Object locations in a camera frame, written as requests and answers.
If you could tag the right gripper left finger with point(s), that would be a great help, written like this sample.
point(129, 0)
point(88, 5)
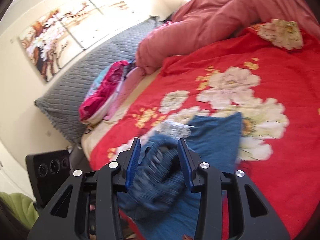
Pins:
point(66, 216)

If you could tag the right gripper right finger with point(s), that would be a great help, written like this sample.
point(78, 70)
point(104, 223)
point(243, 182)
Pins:
point(250, 215)

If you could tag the blue denim lace-trimmed pants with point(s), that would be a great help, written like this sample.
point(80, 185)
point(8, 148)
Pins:
point(159, 201)

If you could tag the left hand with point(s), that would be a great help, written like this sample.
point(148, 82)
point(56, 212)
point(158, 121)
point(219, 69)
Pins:
point(92, 234)

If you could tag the green sleeve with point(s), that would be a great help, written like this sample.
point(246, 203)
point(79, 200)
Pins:
point(22, 207)

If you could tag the beige bed sheet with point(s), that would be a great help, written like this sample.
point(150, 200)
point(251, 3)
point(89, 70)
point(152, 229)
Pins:
point(94, 133)

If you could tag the grey quilted headboard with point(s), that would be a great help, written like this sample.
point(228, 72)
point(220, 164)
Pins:
point(61, 102)

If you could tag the magenta clothes pile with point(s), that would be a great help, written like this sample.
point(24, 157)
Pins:
point(104, 91)

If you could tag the red floral blanket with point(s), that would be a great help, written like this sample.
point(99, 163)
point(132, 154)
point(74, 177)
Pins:
point(247, 104)

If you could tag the salmon pink comforter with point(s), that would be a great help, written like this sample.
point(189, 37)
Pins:
point(199, 23)

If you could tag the floral wall painting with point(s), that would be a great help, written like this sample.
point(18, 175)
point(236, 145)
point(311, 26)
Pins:
point(68, 28)

